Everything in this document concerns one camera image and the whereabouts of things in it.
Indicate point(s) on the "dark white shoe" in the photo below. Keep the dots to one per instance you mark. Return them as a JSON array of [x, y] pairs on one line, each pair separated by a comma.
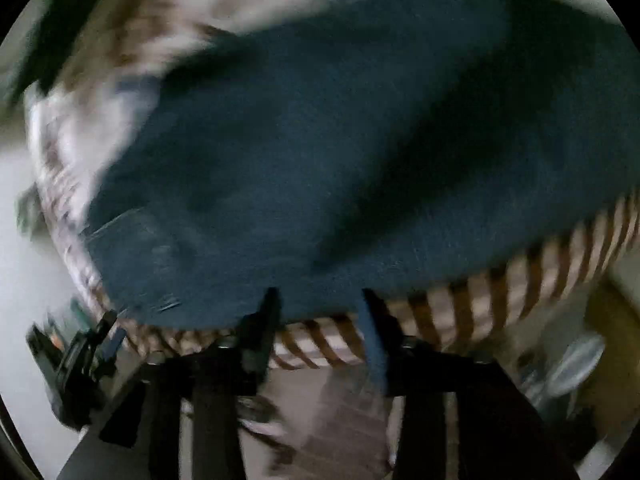
[[265, 420]]

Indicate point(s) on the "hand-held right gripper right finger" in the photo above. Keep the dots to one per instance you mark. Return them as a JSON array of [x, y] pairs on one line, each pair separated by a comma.
[[375, 350]]

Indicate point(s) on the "brown white striped bed sheet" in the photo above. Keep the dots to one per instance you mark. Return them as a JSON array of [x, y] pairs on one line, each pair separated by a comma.
[[465, 310]]

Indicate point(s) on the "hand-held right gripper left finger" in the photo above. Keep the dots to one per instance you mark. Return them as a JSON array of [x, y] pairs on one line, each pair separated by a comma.
[[264, 330]]

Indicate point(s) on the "dark cloth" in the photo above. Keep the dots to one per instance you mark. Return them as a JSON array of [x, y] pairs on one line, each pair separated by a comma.
[[50, 35]]

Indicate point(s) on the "dark blue denim pants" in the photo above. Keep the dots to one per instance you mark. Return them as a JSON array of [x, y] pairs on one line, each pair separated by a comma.
[[320, 170]]

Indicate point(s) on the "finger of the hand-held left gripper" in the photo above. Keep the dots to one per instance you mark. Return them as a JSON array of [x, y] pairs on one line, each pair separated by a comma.
[[107, 326]]

